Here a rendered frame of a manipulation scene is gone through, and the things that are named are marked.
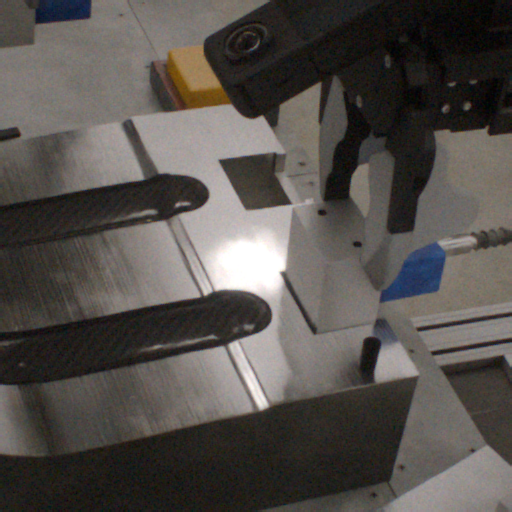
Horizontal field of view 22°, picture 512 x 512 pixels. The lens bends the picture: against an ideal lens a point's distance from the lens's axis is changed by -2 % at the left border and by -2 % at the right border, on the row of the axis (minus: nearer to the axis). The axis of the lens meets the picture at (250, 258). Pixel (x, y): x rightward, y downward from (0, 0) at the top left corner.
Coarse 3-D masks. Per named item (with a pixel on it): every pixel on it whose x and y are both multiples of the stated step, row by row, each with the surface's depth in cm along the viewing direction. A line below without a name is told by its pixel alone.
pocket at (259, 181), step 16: (224, 160) 85; (240, 160) 85; (256, 160) 85; (272, 160) 86; (240, 176) 86; (256, 176) 86; (272, 176) 87; (240, 192) 86; (256, 192) 87; (272, 192) 87; (288, 192) 85; (256, 208) 85
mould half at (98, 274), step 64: (128, 128) 86; (192, 128) 87; (256, 128) 87; (0, 192) 81; (64, 192) 81; (0, 256) 76; (64, 256) 77; (128, 256) 77; (192, 256) 77; (256, 256) 78; (0, 320) 72; (64, 320) 73; (384, 320) 75; (64, 384) 69; (128, 384) 70; (192, 384) 70; (256, 384) 70; (320, 384) 70; (384, 384) 71; (0, 448) 65; (64, 448) 66; (128, 448) 67; (192, 448) 69; (256, 448) 71; (320, 448) 73; (384, 448) 75
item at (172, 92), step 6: (156, 60) 105; (162, 60) 105; (156, 66) 104; (162, 66) 104; (162, 72) 104; (162, 78) 103; (168, 78) 103; (168, 84) 103; (168, 90) 102; (174, 90) 102; (174, 96) 101; (174, 102) 101; (180, 102) 101; (180, 108) 100
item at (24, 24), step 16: (0, 0) 86; (16, 0) 87; (48, 0) 88; (64, 0) 89; (80, 0) 89; (0, 16) 87; (16, 16) 88; (32, 16) 88; (48, 16) 89; (64, 16) 89; (80, 16) 90; (0, 32) 88; (16, 32) 89; (32, 32) 89
